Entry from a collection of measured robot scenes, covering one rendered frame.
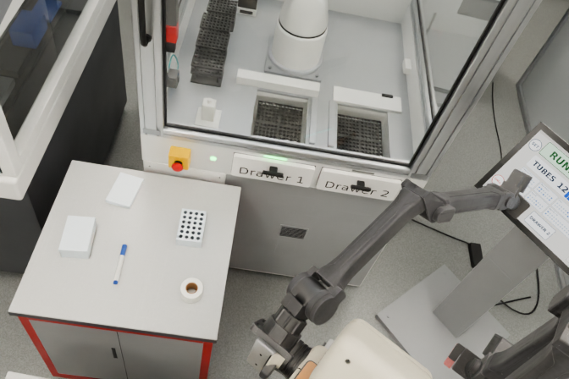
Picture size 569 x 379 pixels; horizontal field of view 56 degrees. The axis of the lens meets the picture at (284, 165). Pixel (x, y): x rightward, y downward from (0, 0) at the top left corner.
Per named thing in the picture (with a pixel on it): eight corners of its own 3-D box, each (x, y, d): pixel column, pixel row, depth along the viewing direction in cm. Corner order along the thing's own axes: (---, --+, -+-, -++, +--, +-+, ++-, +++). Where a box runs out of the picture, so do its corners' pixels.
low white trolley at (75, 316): (205, 404, 221) (217, 340, 162) (52, 385, 216) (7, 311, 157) (225, 277, 257) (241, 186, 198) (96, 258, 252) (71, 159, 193)
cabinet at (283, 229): (359, 293, 263) (417, 205, 201) (150, 263, 255) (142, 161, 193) (357, 147, 323) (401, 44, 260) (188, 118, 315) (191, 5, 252)
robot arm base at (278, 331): (248, 328, 119) (290, 364, 116) (269, 299, 119) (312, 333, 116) (259, 322, 128) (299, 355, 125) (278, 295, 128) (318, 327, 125)
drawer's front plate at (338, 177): (392, 200, 198) (401, 184, 189) (316, 189, 196) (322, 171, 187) (392, 197, 199) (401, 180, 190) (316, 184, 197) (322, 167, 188)
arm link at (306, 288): (276, 308, 122) (290, 322, 119) (301, 271, 122) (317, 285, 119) (298, 315, 129) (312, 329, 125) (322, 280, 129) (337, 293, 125)
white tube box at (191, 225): (201, 248, 180) (201, 242, 177) (175, 244, 179) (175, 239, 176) (206, 216, 188) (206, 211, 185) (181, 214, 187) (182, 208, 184)
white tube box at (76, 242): (89, 259, 171) (86, 251, 167) (60, 257, 170) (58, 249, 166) (96, 225, 179) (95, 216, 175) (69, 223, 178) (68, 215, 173)
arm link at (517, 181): (480, 193, 164) (505, 206, 158) (499, 160, 162) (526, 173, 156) (494, 199, 173) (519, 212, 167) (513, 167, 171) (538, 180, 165)
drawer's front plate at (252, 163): (309, 188, 195) (315, 169, 187) (230, 175, 193) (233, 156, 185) (309, 184, 197) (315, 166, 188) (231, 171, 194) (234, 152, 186)
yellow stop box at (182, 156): (188, 172, 188) (188, 159, 183) (168, 168, 188) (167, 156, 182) (190, 161, 192) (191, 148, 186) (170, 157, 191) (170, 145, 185)
